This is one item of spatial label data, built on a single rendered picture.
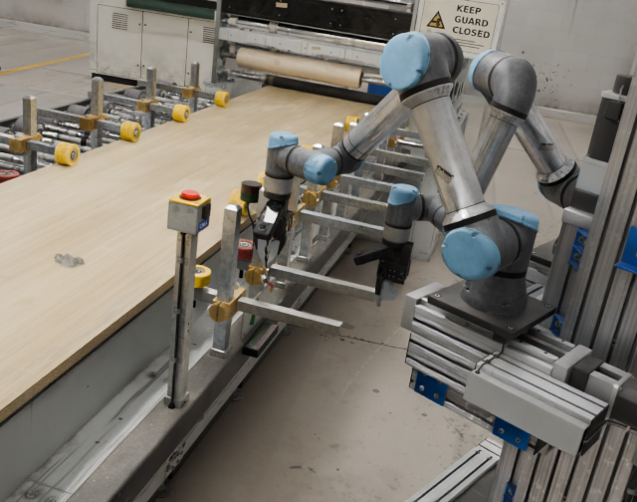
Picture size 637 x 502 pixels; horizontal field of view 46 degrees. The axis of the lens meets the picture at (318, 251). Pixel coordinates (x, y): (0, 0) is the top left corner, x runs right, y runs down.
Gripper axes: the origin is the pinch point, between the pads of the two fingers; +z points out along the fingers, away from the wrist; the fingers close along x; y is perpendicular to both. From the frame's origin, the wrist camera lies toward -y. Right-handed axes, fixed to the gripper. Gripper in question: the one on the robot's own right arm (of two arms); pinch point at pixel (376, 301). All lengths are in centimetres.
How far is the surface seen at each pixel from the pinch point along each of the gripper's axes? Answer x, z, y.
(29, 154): 37, -7, -144
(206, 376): -41, 13, -34
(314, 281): -1.5, -2.2, -19.0
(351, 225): 23.5, -12.6, -15.5
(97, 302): -53, -7, -59
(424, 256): 250, 79, -11
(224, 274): -30.7, -11.6, -35.7
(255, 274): -8.5, -3.2, -34.9
